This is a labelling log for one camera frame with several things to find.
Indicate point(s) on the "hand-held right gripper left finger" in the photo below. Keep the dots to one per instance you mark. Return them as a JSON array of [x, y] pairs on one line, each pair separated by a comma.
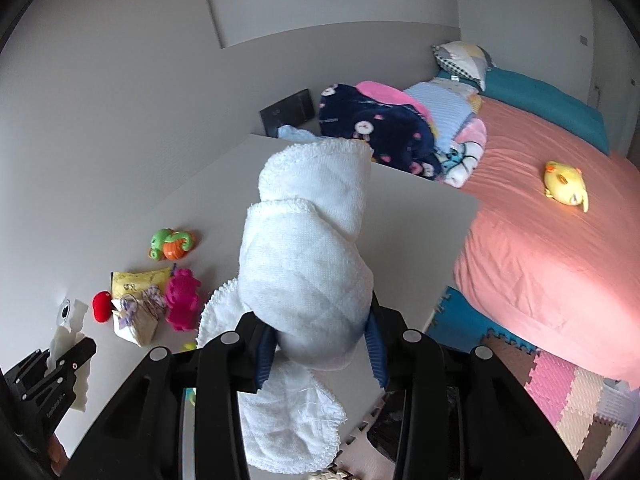
[[265, 355]]

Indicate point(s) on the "red plush toy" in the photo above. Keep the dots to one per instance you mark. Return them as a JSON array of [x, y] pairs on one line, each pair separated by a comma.
[[102, 306]]

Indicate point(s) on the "yellow snack packet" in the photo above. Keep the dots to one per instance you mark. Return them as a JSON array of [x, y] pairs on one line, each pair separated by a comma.
[[135, 280]]

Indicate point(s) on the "light blue striped blanket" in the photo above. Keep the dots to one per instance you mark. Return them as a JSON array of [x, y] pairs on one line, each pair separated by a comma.
[[445, 107]]

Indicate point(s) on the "white quilted cloth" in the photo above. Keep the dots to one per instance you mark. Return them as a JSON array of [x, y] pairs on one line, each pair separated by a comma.
[[300, 270]]

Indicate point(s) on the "light blue cloth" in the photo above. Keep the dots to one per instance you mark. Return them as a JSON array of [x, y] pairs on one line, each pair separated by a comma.
[[295, 135]]

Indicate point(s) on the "white wavy plastic piece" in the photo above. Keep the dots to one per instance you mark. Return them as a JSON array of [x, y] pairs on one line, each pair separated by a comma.
[[67, 337]]

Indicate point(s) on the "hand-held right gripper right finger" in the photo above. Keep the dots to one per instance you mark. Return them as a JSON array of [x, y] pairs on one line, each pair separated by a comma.
[[375, 350]]

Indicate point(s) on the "pink plastic toy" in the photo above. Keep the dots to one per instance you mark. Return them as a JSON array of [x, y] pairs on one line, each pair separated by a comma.
[[184, 300]]

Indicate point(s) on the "green and orange toy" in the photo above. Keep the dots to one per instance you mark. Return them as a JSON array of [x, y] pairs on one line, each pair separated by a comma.
[[170, 245]]

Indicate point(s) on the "small paper gift bag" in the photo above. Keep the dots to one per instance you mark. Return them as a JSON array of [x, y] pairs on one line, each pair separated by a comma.
[[137, 322]]

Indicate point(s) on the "teal pillow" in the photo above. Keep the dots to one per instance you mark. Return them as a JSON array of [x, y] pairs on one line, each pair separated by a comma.
[[540, 97]]

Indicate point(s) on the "person's left hand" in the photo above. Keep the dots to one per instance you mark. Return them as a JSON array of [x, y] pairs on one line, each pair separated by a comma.
[[56, 456]]

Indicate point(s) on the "patterned pillow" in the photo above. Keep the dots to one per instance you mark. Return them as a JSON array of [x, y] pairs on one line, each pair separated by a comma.
[[462, 60]]

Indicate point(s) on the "navy printed blanket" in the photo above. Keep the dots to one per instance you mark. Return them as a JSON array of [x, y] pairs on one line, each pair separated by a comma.
[[370, 130]]

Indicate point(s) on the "white wardrobe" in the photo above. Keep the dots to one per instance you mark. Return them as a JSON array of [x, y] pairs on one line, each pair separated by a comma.
[[615, 60]]

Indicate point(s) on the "white pink cartoon blanket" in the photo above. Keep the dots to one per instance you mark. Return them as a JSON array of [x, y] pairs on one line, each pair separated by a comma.
[[467, 152]]

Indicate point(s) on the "small round silver fitting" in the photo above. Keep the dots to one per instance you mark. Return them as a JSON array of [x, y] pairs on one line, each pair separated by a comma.
[[64, 310]]

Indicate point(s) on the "bed with pink cover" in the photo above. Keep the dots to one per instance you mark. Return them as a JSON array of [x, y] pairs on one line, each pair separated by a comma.
[[550, 270]]

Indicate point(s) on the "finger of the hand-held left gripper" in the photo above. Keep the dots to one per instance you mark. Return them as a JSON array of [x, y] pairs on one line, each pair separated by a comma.
[[75, 357]]

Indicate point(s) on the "yellow plush toy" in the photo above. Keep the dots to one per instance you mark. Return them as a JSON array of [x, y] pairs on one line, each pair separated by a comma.
[[565, 182]]

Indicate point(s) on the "coloured foam puzzle mat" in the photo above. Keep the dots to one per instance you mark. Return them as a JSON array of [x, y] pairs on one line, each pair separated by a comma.
[[575, 400]]

